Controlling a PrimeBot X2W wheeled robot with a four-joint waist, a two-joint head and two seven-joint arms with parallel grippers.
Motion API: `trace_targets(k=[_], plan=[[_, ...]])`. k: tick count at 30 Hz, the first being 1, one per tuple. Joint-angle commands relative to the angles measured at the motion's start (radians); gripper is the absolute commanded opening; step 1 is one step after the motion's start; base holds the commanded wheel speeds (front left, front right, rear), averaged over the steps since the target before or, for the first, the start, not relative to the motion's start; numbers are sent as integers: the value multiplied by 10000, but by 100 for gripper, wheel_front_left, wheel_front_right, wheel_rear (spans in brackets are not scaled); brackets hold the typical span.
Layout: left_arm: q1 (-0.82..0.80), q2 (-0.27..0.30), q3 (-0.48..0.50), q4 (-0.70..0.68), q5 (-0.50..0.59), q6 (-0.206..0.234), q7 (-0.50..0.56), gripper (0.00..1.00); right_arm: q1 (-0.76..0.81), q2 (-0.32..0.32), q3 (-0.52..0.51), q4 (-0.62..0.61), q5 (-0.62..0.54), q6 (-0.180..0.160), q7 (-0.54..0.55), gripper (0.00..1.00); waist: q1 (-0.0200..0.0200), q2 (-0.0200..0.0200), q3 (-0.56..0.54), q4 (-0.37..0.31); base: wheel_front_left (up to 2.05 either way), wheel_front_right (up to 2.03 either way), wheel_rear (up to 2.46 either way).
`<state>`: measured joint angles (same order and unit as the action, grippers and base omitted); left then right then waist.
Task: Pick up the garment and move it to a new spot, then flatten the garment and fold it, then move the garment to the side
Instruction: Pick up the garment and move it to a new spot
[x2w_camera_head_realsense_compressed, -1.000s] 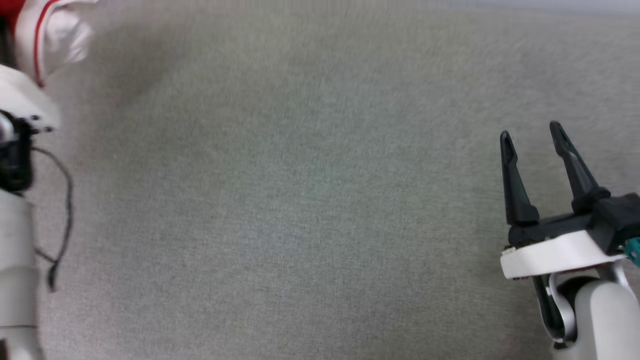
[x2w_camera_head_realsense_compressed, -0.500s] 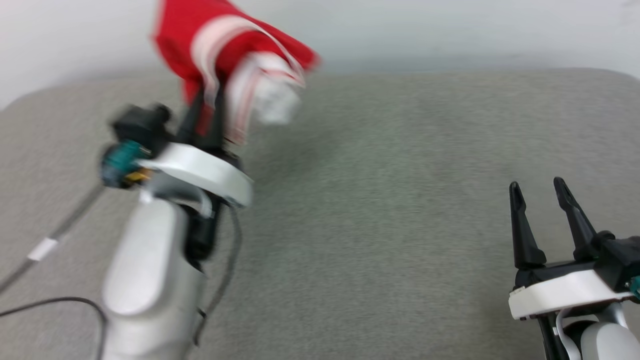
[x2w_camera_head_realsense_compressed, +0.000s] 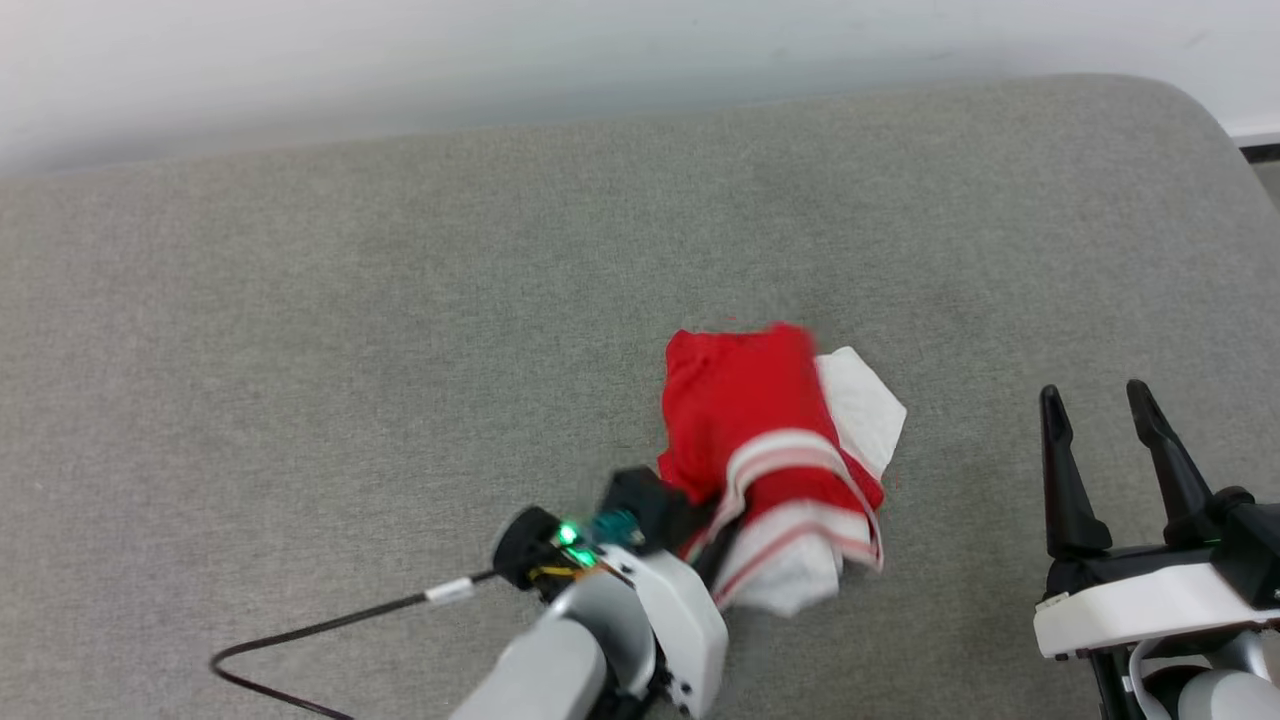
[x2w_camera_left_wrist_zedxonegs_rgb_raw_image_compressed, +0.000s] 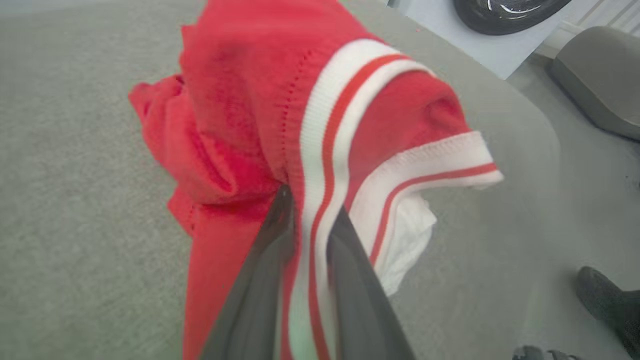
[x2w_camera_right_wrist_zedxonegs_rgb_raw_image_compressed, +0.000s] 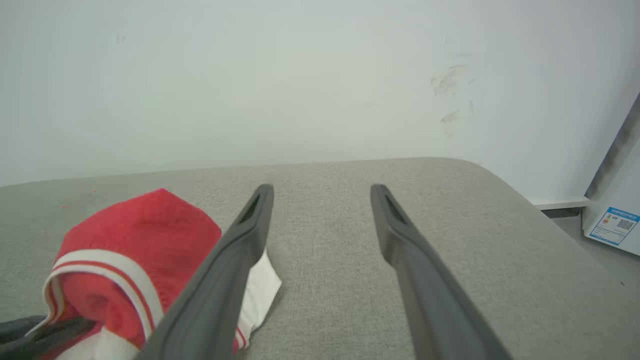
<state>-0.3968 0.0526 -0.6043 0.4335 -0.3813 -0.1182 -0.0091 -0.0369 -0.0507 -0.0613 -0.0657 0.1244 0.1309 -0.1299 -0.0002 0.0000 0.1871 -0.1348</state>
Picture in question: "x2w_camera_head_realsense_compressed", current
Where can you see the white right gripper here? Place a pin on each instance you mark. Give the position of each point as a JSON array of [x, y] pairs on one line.
[[1130, 605]]

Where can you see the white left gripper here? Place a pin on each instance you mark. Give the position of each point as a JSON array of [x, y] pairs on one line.
[[690, 630]]

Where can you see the red and white garment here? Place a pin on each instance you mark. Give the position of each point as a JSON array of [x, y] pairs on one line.
[[745, 410]]

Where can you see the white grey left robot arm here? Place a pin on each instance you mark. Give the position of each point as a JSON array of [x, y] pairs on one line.
[[560, 660]]

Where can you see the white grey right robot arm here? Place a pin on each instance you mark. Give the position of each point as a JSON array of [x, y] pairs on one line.
[[1220, 695]]

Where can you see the white skirting board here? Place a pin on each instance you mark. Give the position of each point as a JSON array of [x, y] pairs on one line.
[[1258, 133]]

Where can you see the grey fabric sofa seat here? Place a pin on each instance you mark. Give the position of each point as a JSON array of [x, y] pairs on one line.
[[300, 350]]

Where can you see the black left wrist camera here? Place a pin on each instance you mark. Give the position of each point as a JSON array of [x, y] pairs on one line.
[[640, 500]]

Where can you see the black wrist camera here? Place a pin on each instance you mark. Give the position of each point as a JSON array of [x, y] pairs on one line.
[[1250, 550], [640, 500]]

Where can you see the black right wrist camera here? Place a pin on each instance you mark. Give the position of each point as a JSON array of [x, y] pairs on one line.
[[1250, 550]]

